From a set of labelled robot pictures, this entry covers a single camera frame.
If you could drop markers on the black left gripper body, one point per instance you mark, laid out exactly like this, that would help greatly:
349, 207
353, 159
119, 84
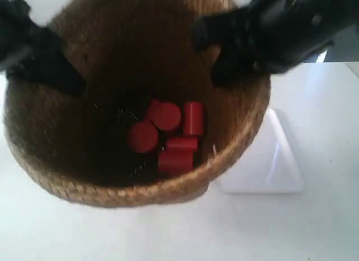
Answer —
34, 53

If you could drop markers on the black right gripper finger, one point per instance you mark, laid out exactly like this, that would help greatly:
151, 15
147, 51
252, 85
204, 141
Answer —
227, 30
230, 71

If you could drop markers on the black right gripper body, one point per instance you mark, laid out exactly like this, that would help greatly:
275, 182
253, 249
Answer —
282, 41

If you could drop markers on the woven straw basket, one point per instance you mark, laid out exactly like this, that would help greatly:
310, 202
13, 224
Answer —
128, 51

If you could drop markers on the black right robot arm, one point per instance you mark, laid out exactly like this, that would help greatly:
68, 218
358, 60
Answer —
343, 12

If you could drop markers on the white plastic tray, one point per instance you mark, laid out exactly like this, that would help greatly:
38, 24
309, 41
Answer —
268, 166

